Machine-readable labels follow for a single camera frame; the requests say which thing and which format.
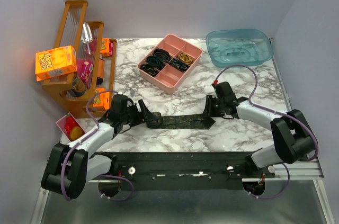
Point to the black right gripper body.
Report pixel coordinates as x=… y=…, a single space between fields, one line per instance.
x=221 y=103

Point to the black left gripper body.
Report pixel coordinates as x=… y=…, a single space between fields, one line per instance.
x=131 y=115

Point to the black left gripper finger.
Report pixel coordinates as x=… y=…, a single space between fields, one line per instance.
x=145 y=111
x=134 y=123

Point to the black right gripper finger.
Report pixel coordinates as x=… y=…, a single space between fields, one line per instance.
x=209 y=101
x=215 y=112

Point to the dark floral patterned necktie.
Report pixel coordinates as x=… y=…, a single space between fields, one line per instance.
x=193 y=121

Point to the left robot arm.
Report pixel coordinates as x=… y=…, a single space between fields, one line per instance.
x=71 y=166

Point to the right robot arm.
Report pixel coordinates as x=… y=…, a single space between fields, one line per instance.
x=292 y=137

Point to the small orange box lower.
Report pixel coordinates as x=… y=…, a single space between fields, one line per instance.
x=101 y=102

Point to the small orange box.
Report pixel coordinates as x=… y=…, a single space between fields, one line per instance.
x=106 y=47
x=101 y=102

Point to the black gold rolled tie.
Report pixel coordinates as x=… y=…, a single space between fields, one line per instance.
x=149 y=69

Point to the dark tin can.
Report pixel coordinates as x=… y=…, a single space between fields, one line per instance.
x=78 y=88

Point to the translucent blue plastic tub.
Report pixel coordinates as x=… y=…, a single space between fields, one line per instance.
x=250 y=47

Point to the pink divided organizer tray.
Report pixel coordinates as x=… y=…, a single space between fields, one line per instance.
x=169 y=79

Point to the orange bottle on rack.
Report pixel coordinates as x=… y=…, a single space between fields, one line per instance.
x=100 y=72

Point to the teal rolled tie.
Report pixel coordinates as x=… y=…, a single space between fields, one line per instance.
x=155 y=62

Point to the pink bin with fruit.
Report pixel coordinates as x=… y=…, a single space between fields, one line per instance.
x=70 y=127

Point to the dark blue floral rolled tie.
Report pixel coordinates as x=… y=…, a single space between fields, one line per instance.
x=177 y=64

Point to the pink product box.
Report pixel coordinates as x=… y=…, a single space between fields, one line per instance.
x=84 y=69

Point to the yellow rolled tie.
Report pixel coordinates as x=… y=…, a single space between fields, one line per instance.
x=185 y=58

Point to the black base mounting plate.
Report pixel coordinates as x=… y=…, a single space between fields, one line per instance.
x=187 y=171

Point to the small orange box upper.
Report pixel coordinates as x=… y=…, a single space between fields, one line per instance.
x=106 y=47

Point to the metal scoop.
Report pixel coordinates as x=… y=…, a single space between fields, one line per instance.
x=86 y=36

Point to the orange Scrub Daddy box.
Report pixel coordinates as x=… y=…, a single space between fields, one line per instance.
x=55 y=62

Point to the wooden wire rack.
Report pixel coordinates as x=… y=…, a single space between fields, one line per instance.
x=69 y=34

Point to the aluminium rail frame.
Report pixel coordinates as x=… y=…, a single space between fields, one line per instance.
x=305 y=201

